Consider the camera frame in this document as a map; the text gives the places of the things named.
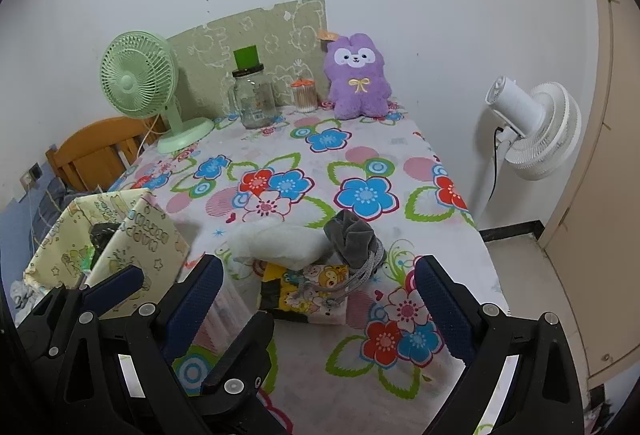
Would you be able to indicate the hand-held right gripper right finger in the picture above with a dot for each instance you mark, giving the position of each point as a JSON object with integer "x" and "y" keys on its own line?
{"x": 445, "y": 310}

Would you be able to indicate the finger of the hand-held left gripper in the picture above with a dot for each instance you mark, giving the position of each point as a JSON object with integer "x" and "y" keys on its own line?
{"x": 240, "y": 350}
{"x": 115, "y": 287}

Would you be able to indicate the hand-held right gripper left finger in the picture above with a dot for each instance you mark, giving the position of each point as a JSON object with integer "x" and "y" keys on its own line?
{"x": 195, "y": 310}

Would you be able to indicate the clear plastic pack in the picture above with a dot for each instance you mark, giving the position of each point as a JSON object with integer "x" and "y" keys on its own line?
{"x": 230, "y": 310}

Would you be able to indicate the green and black packet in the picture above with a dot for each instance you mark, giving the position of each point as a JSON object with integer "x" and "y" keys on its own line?
{"x": 86, "y": 262}

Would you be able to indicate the yellow fabric storage box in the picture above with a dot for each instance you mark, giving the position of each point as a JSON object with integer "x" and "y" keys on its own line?
{"x": 145, "y": 235}

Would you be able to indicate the yellow cartoon tissue packet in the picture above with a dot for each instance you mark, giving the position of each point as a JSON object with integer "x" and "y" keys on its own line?
{"x": 310, "y": 290}

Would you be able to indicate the white cloth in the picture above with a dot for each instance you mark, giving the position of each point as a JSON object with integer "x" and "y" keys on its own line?
{"x": 20, "y": 297}
{"x": 280, "y": 245}

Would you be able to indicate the white crumpled cloth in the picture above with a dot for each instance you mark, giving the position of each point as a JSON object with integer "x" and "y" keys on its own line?
{"x": 20, "y": 297}

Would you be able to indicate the grey plaid pillow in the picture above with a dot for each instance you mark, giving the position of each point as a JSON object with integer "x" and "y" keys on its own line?
{"x": 57, "y": 197}

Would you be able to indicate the wooden headboard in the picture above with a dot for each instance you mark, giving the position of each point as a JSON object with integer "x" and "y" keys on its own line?
{"x": 95, "y": 140}

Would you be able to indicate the floral tablecloth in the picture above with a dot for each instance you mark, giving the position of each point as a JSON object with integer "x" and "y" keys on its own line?
{"x": 350, "y": 150}

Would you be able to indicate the white standing fan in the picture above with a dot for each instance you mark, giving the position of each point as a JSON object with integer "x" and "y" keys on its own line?
{"x": 545, "y": 130}

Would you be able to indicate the beige door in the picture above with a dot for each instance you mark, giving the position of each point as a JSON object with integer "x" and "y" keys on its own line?
{"x": 600, "y": 165}

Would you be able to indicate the glass jar with green lid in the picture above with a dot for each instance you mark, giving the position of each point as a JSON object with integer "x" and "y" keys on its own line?
{"x": 252, "y": 105}

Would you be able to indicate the green desk fan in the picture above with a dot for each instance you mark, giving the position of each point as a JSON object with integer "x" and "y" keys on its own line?
{"x": 135, "y": 75}

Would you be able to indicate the purple plush bunny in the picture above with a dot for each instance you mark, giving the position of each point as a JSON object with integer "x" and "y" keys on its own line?
{"x": 357, "y": 90}

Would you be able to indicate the small toothpick jar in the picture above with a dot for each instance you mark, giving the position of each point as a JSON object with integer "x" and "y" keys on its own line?
{"x": 305, "y": 100}

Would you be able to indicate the green patterned board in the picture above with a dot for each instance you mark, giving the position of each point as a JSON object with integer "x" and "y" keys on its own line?
{"x": 280, "y": 30}

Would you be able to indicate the wall socket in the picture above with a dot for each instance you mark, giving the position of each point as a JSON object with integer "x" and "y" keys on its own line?
{"x": 34, "y": 172}

